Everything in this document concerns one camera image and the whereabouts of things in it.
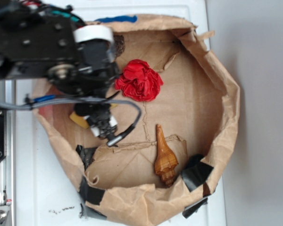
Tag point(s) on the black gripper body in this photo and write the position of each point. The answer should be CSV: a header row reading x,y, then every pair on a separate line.
x,y
107,133

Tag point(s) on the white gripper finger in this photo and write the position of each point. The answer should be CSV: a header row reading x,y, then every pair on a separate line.
x,y
95,130
113,120

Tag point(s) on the yellow sponge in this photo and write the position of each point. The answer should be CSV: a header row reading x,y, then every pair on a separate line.
x,y
79,120

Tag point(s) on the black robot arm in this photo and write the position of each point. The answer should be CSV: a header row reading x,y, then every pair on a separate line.
x,y
40,40

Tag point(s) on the black tape inner left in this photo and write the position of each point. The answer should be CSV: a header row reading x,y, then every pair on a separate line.
x,y
86,155

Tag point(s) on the black tape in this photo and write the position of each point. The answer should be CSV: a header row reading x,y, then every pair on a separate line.
x,y
86,155
91,194
193,208

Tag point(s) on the crumpled red paper ball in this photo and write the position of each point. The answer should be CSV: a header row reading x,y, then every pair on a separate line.
x,y
139,82

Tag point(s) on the black tape bottom left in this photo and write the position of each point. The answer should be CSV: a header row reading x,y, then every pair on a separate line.
x,y
91,194

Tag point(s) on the orange spiral seashell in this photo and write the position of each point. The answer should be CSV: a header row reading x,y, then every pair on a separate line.
x,y
166,160

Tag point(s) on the brown rock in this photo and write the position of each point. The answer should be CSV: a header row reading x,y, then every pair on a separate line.
x,y
119,45

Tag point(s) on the white plastic board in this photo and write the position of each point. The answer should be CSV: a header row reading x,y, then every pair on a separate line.
x,y
44,196

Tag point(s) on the brown paper bag tray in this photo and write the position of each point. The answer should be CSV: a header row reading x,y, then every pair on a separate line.
x,y
198,109

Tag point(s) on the black tape right corner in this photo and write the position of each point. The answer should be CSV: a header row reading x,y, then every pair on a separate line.
x,y
195,172

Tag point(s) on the blue cloth piece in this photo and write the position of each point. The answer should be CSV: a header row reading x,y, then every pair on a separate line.
x,y
124,18

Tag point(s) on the black tape bottom right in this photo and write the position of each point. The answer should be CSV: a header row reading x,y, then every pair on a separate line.
x,y
193,208

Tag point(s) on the aluminium frame rail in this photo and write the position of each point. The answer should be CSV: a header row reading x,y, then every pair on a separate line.
x,y
7,176

